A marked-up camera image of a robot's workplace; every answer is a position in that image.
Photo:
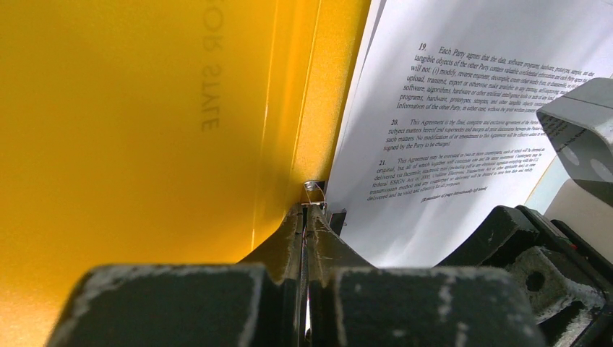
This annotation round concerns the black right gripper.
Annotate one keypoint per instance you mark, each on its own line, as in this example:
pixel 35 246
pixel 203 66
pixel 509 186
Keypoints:
pixel 567 282

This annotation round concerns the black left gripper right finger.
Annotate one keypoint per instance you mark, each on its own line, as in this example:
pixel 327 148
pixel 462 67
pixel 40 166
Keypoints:
pixel 467 300

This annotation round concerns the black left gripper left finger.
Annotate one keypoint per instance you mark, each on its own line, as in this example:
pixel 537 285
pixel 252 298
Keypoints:
pixel 259 301

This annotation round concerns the metal folder clip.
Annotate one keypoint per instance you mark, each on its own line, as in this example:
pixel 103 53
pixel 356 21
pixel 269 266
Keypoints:
pixel 314 194

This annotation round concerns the white text paper sheet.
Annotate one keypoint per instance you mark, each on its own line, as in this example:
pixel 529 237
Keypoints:
pixel 440 124

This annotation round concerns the yellow plastic folder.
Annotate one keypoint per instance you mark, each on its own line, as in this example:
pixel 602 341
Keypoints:
pixel 157 132

